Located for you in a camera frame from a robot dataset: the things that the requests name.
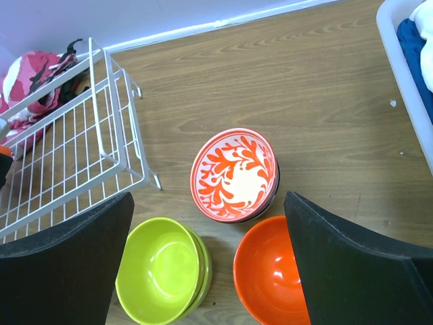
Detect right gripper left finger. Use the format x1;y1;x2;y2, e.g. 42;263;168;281
1;192;135;324

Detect white bowl with red pattern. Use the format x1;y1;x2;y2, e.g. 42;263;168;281
189;127;278;223

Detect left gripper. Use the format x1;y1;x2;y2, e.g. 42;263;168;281
0;154;14;189

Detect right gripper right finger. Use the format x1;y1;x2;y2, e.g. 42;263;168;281
284;192;432;324

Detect lavender plastic laundry basket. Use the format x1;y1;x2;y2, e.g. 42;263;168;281
376;0;432;169

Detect dark blue jeans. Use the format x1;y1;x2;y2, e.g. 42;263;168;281
396;18;432;121

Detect light blue ribbed bowl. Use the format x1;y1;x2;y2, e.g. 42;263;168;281
222;162;280;224

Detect pink camouflage cloth bag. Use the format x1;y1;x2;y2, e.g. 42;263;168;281
1;39;87;144

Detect white wire dish rack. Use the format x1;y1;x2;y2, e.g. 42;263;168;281
1;40;160;243

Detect yellow-green bowl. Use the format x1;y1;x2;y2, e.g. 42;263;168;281
178;225;212;320
116;217;204;324

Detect orange bowl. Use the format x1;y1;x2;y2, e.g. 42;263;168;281
233;215;311;324
0;146;12;157

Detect white folded cloth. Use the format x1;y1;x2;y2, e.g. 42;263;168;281
409;0;433;91

